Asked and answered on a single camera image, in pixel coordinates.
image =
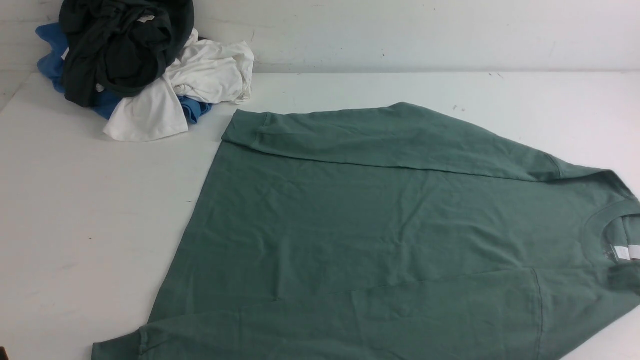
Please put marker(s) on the dark green crumpled garment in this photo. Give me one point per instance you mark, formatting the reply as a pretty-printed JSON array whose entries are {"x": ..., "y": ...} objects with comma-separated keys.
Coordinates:
[{"x": 120, "y": 45}]

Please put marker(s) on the green long-sleeved shirt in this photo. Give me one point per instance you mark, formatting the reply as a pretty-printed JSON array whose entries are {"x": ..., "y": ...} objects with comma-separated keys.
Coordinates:
[{"x": 393, "y": 233}]

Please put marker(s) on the white crumpled garment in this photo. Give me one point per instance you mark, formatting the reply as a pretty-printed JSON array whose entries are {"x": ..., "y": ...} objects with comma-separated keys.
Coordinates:
[{"x": 204, "y": 74}]

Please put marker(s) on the blue crumpled garment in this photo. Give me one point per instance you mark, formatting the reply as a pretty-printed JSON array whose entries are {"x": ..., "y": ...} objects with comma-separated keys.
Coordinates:
[{"x": 52, "y": 67}]

